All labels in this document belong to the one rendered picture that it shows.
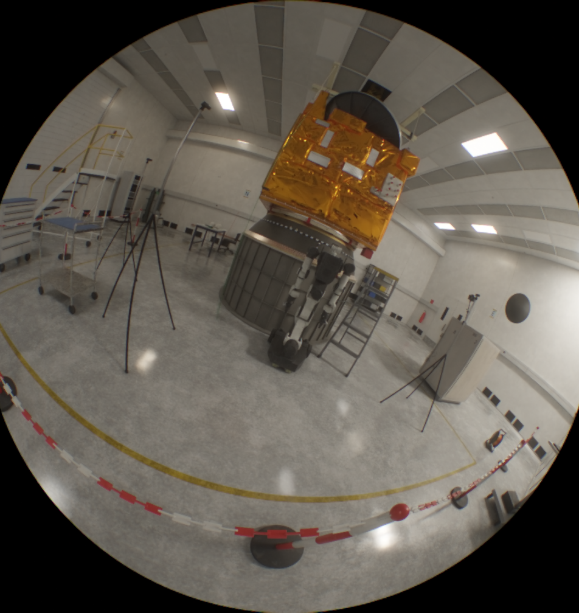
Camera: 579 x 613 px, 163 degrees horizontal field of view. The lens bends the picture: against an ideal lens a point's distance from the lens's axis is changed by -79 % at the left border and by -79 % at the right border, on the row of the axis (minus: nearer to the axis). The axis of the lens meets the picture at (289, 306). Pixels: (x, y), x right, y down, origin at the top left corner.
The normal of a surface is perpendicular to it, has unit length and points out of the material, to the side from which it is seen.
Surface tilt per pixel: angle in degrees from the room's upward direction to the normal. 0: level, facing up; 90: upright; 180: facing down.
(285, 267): 90
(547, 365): 90
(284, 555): 0
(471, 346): 90
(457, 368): 90
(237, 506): 0
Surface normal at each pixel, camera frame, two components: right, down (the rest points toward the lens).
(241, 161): 0.04, 0.33
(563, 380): -0.92, -0.36
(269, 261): -0.36, 0.14
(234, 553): 0.39, -0.87
